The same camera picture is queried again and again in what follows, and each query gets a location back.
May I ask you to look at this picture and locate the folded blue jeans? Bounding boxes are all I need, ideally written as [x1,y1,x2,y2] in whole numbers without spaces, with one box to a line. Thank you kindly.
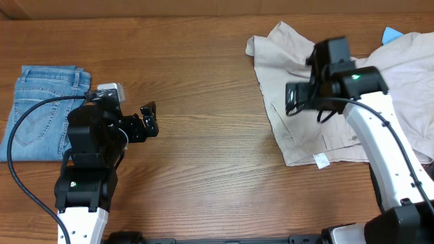
[1,66,91,162]

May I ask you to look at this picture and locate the light blue garment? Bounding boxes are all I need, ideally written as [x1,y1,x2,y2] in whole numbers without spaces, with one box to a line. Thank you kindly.
[382,27,403,45]

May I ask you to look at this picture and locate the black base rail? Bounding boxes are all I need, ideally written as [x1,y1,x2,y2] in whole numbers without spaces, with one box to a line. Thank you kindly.
[100,232,321,244]

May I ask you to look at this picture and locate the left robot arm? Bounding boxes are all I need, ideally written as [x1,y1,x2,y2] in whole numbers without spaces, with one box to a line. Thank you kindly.
[54,102,159,243]

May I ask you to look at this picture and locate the beige cotton shorts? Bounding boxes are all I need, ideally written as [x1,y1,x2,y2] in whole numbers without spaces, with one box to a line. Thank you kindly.
[245,21,434,169]

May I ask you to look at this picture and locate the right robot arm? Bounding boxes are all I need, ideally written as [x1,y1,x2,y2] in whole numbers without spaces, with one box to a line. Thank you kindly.
[285,37,433,244]

